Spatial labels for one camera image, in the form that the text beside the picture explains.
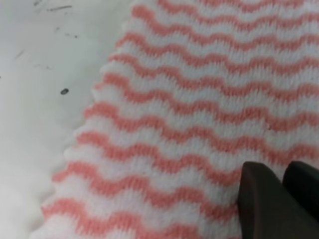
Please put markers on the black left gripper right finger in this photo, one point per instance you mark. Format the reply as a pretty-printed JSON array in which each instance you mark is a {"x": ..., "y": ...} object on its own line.
[{"x": 301, "y": 180}]

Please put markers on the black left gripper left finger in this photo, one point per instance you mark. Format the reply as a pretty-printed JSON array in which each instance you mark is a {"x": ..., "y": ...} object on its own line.
[{"x": 267, "y": 210}]

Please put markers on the pink white wavy towel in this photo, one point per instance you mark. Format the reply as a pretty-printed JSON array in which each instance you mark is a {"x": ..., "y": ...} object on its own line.
[{"x": 194, "y": 89}]

